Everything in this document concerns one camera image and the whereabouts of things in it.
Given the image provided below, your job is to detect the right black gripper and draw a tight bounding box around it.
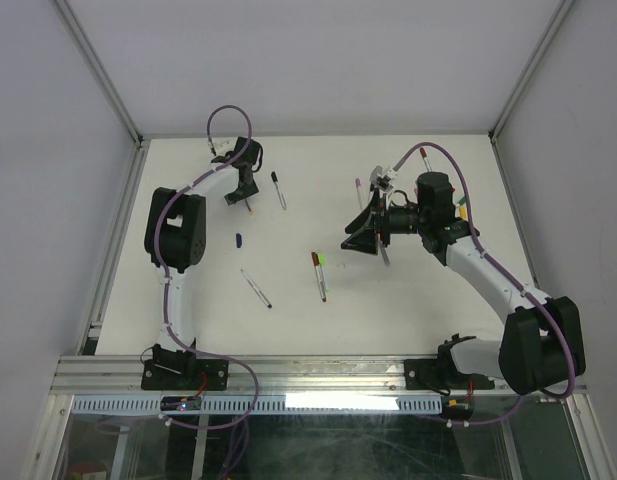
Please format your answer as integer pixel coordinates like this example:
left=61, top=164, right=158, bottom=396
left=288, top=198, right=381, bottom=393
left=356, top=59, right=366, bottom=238
left=340, top=188, right=429, bottom=255

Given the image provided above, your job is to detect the brown cap marker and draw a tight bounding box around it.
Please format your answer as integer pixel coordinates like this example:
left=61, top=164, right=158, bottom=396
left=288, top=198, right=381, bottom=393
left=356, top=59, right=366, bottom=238
left=311, top=251, right=327, bottom=303

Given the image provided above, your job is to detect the blue marker pen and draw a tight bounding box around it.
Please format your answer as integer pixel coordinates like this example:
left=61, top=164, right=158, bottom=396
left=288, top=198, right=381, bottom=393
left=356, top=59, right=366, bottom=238
left=241, top=269, right=273, bottom=309

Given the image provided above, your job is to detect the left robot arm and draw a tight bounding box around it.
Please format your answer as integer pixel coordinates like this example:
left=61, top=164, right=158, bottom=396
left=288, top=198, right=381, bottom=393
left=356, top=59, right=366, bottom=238
left=144, top=137, right=264, bottom=389

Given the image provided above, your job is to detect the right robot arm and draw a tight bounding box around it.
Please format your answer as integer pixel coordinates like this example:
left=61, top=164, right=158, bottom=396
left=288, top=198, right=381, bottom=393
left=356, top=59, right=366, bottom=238
left=341, top=171, right=586, bottom=395

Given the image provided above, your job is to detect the grey pen on table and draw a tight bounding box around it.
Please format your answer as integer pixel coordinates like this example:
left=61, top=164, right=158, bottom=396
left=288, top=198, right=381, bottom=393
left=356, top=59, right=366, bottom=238
left=379, top=242, right=391, bottom=267

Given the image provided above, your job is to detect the black cap marker left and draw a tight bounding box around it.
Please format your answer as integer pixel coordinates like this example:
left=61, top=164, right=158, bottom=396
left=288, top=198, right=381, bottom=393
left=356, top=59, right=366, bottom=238
left=271, top=171, right=288, bottom=211

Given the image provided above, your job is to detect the purple cap marker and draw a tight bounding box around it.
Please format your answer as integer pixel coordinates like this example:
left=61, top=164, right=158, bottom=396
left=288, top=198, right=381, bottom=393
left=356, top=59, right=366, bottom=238
left=354, top=178, right=365, bottom=210

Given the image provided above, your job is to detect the light green cap marker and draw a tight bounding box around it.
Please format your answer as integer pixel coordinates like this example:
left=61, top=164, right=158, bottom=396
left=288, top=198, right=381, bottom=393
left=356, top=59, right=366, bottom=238
left=317, top=252, right=329, bottom=293

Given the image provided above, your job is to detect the dark red cap marker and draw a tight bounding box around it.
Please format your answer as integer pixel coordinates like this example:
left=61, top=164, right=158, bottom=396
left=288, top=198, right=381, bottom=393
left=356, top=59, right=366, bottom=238
left=419, top=147, right=433, bottom=172

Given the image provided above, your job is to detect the controller board with LEDs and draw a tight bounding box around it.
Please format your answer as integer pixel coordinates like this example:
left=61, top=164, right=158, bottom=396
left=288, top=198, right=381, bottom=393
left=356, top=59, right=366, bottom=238
left=160, top=395, right=204, bottom=412

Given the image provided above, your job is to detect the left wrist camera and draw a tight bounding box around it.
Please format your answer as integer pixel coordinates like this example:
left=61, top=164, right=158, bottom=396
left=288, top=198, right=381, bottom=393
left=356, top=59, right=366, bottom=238
left=208, top=138, right=235, bottom=157

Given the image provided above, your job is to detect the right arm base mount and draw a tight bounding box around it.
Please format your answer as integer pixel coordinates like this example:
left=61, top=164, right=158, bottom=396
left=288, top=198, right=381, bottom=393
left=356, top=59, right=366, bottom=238
left=403, top=334, right=495, bottom=396

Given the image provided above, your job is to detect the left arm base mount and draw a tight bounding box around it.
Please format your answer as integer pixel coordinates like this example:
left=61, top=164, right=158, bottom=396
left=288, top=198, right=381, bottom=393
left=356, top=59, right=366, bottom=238
left=141, top=344, right=229, bottom=392

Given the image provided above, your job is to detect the slotted cable duct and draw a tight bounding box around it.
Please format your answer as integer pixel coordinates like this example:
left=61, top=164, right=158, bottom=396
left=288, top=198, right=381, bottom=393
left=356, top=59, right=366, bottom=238
left=72, top=392, right=443, bottom=416

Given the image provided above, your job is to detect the aluminium front rail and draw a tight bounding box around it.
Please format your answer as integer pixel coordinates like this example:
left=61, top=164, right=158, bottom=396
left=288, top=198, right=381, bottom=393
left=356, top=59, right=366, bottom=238
left=50, top=353, right=587, bottom=399

